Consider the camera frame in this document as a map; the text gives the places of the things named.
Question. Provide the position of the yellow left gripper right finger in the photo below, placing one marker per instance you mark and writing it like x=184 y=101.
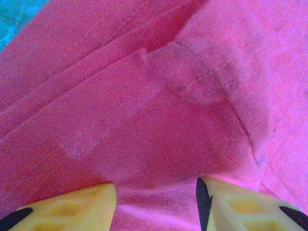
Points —
x=240 y=209

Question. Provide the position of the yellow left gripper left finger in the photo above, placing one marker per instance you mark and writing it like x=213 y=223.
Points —
x=72 y=211

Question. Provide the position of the red t-shirt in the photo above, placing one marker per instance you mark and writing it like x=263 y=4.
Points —
x=154 y=96

